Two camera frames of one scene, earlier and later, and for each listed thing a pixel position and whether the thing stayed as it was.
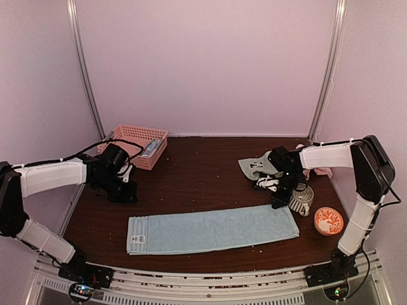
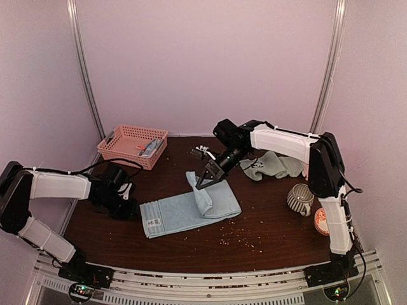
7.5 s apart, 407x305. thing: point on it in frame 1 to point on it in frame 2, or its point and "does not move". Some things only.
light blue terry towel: x=159 y=233 to x=210 y=201
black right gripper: x=282 y=201 to x=214 y=171
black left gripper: x=129 y=197 to x=130 y=212
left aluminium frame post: x=79 y=42 does not move
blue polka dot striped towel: x=151 y=147 does not move
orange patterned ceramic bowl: x=328 y=222 does not move
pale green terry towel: x=262 y=165 does not move
